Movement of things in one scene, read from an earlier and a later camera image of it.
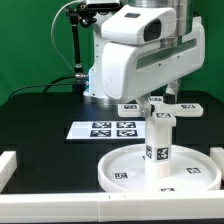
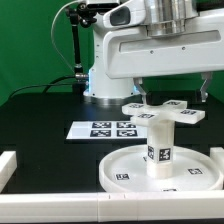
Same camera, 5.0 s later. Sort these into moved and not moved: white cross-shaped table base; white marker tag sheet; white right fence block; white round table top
Moved: white cross-shaped table base
Not moved: white right fence block; white round table top; white marker tag sheet
